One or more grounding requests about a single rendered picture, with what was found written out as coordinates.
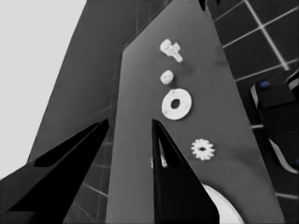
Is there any large thick white disc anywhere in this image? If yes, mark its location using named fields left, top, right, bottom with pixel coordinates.
left=201, top=183, right=245, bottom=224

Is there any small white T-shaped piece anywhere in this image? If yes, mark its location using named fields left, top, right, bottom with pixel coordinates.
left=168, top=42, right=184, bottom=63

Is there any dark robot body block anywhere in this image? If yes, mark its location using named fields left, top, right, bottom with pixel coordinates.
left=249, top=68, right=299, bottom=175

